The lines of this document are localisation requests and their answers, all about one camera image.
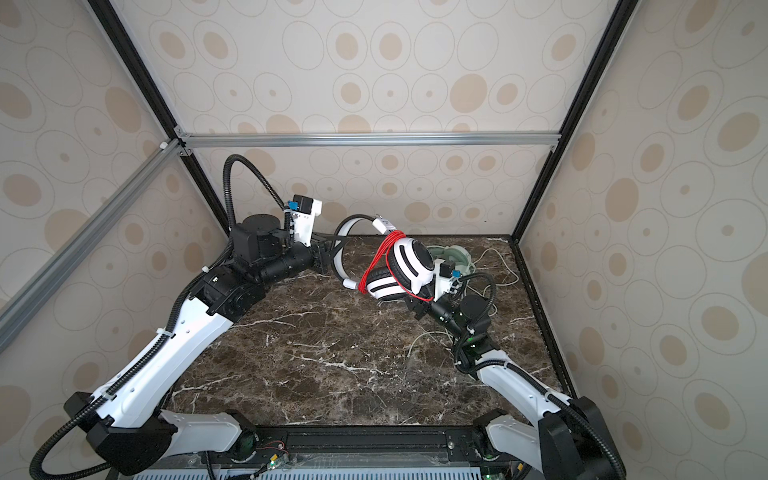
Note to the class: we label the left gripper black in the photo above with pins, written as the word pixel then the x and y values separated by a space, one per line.
pixel 323 255

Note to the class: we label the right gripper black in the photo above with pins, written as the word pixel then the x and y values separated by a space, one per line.
pixel 422 308

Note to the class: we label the mint green headphones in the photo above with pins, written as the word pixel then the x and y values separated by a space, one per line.
pixel 456 254

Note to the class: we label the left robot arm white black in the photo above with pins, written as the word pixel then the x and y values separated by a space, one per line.
pixel 122 419

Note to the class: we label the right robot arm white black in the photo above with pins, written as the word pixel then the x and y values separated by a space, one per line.
pixel 563 437

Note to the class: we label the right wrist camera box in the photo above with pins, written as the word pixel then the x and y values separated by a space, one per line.
pixel 446 278

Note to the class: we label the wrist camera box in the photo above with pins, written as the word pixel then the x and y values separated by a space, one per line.
pixel 302 213
pixel 446 278

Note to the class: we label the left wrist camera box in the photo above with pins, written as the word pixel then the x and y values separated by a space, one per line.
pixel 302 213

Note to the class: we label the silver aluminium rail back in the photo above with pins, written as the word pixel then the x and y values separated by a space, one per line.
pixel 373 139

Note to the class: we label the silver aluminium rail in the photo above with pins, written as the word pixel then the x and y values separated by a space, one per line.
pixel 25 305
pixel 373 139

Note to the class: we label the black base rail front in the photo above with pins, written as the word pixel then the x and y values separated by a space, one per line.
pixel 368 452

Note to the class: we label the silver aluminium rail left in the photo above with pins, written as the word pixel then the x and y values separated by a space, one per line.
pixel 25 305

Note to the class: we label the black corner frame post left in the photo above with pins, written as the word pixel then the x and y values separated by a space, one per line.
pixel 107 16

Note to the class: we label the black corner frame post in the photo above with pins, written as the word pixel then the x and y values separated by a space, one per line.
pixel 107 16
pixel 605 49

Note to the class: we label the black corner frame post right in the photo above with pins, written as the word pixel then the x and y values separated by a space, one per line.
pixel 605 49

